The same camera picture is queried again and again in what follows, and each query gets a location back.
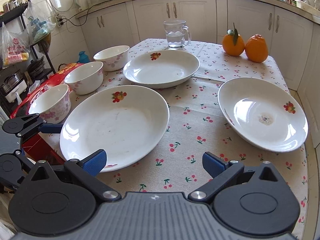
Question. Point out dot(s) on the white electric kettle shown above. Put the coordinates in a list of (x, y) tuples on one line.
[(81, 2)]

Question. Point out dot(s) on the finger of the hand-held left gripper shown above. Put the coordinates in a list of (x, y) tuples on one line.
[(50, 128), (27, 163)]

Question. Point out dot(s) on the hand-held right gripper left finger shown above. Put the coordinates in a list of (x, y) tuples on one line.
[(96, 161)]

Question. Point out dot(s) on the glass mug with water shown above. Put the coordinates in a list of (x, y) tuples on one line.
[(175, 40)]

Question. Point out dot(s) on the white power strip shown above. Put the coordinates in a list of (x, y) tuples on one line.
[(59, 21)]

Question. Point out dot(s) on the teal thermos bottle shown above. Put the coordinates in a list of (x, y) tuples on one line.
[(83, 58)]

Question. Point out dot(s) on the black pot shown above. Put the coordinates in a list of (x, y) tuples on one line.
[(36, 66)]

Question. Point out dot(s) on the orange with leaf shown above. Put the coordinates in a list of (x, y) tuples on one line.
[(232, 45)]

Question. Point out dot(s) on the black shelf rack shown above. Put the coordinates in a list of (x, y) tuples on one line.
[(12, 11)]

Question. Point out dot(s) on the red round gift box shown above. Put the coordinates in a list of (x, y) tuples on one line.
[(25, 102)]

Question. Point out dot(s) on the silver electric cooker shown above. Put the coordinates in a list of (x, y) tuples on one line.
[(12, 85)]

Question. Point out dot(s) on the white bowl pink flowers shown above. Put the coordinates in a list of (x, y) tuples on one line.
[(85, 80), (112, 57), (50, 102)]

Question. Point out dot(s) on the white kitchen cabinets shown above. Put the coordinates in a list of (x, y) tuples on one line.
[(195, 17)]

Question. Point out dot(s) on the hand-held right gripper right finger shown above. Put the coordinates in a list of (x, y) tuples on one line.
[(212, 165)]

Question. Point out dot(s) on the orange without leaf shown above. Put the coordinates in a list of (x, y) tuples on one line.
[(256, 48)]

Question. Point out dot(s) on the white plastic bag red print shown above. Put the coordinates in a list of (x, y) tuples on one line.
[(15, 50)]

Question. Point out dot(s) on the cherry print tablecloth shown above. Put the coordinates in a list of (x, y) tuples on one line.
[(200, 120)]

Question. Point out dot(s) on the stained white plate fruit print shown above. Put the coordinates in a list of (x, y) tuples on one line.
[(262, 105)]

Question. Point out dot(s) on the clear plastic bag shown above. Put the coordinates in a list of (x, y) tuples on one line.
[(40, 27)]

